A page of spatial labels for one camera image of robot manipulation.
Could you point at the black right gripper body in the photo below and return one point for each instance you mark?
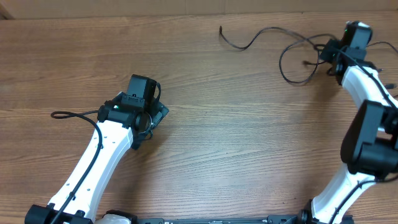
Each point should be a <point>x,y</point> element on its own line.
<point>333,46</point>

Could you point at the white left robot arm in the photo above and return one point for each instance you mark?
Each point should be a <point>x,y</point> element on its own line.
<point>123,123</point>

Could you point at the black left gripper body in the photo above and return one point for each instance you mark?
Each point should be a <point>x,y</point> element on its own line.
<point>155,112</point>

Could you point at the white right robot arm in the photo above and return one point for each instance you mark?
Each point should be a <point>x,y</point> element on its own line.
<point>369,148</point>

